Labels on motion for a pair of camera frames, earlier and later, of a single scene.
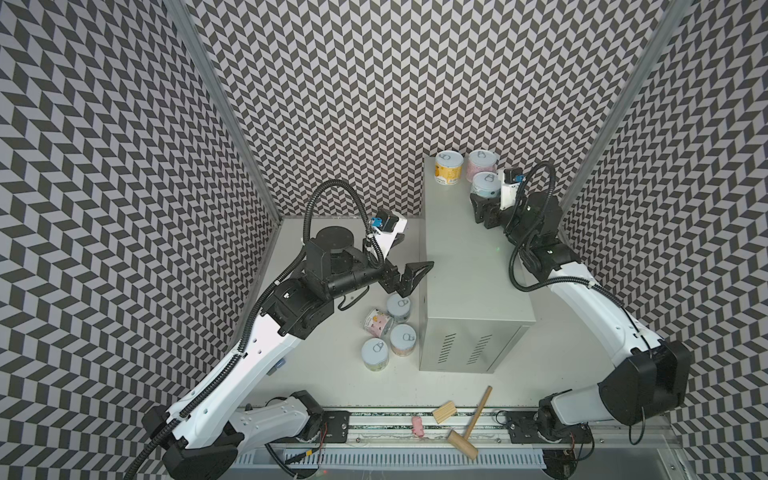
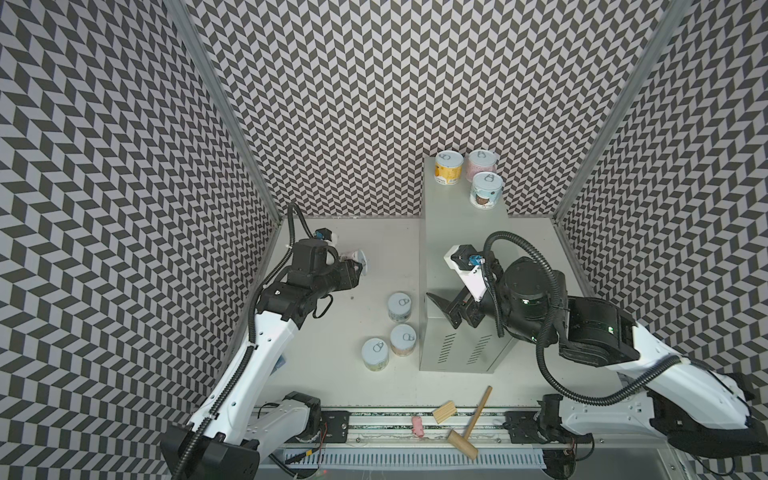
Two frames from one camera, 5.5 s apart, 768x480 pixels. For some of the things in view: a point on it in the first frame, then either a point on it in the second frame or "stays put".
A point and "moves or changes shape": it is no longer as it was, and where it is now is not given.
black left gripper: (408, 283) -> (349, 277)
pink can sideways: (378, 323) moves or changes shape
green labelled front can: (375, 353) stays put
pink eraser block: (417, 426) stays put
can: (487, 184) stays put
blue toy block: (278, 365) stays put
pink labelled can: (481, 161) stays put
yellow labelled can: (448, 167) stays put
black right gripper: (495, 212) -> (470, 310)
